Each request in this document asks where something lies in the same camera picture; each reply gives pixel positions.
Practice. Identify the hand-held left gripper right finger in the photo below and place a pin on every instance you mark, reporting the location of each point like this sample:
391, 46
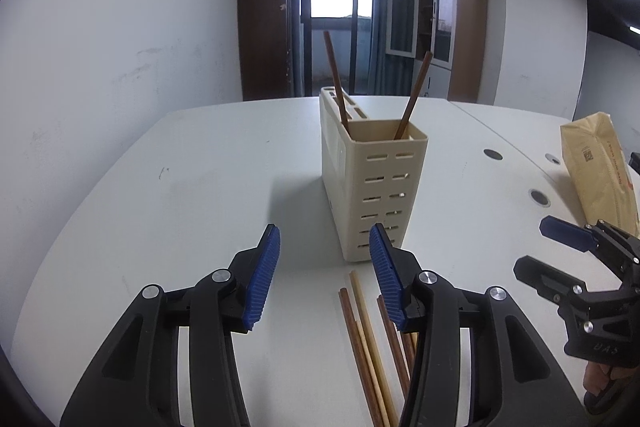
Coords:
385, 267

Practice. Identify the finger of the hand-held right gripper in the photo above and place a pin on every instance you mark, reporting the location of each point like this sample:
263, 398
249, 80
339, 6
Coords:
542, 274
565, 233

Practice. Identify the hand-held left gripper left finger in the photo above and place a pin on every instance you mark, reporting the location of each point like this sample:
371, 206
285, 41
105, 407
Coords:
262, 277

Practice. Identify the light wooden chopstick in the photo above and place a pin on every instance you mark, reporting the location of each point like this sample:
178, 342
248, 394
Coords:
412, 343
370, 347

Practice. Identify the beige plastic utensil holder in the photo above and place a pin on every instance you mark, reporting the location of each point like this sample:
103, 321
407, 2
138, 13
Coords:
350, 187

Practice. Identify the person's right hand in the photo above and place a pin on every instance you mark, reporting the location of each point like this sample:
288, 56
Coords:
600, 374

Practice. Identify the brown paper bag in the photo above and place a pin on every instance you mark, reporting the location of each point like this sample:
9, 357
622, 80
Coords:
600, 172

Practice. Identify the dark brown chopstick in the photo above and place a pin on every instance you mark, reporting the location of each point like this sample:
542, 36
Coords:
395, 352
414, 94
357, 357
336, 77

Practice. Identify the wooden cabinet with glass doors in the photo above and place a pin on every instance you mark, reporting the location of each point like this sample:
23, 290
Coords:
470, 37

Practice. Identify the dark brown wooden wardrobe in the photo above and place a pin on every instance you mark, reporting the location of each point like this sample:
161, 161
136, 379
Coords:
262, 32

